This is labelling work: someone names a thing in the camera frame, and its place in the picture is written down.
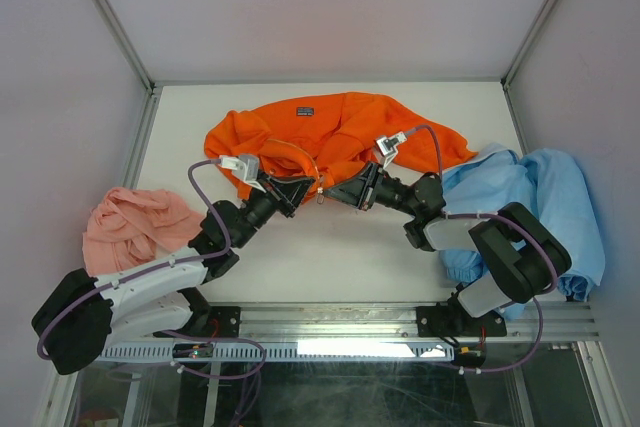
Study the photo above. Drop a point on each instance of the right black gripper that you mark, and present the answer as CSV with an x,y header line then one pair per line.
x,y
360,190

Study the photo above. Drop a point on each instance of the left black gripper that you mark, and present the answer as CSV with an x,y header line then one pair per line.
x,y
285,193

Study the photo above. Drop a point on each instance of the orange zip jacket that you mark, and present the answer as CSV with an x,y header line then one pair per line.
x,y
331,137

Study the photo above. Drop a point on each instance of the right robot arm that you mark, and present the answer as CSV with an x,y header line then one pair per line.
x,y
523,258

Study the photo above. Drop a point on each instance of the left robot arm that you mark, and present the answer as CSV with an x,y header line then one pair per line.
x,y
84,314

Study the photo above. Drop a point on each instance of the light blue jacket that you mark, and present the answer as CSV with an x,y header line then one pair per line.
x,y
551,185

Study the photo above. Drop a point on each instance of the pink cloth garment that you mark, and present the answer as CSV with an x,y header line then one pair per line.
x,y
129,226

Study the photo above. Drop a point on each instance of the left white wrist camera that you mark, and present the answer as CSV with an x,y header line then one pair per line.
x,y
244,167

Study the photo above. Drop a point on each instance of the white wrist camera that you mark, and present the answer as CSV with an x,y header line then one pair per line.
x,y
387,147
244,167

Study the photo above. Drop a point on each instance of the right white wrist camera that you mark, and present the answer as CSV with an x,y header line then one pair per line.
x,y
387,147

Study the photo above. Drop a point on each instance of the white slotted cable duct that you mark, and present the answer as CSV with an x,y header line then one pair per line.
x,y
303,350

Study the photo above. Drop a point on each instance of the right aluminium frame post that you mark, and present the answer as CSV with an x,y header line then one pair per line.
x,y
535,29

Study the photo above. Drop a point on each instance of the aluminium frame post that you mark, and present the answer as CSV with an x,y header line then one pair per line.
x,y
121,38
535,29

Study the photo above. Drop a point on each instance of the aluminium front rail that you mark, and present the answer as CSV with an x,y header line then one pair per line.
x,y
550,322

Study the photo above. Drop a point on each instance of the left aluminium frame post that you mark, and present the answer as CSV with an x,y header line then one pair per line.
x,y
121,38

